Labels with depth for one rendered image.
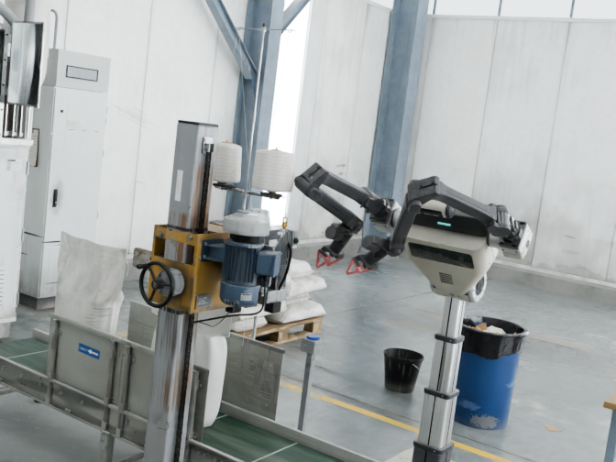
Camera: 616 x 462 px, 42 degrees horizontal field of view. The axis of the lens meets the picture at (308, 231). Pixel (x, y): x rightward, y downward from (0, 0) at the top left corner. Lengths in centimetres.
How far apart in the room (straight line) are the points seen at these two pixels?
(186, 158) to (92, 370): 131
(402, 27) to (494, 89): 164
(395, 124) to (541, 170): 222
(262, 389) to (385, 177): 832
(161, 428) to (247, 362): 79
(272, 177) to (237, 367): 125
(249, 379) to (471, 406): 189
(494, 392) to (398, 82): 734
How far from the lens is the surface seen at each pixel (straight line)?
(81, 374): 407
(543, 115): 1138
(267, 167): 313
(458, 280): 352
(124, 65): 816
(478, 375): 535
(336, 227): 340
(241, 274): 308
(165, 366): 330
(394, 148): 1197
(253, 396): 402
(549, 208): 1130
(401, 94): 1199
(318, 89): 1069
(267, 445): 371
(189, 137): 314
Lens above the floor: 180
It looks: 7 degrees down
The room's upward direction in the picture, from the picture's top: 7 degrees clockwise
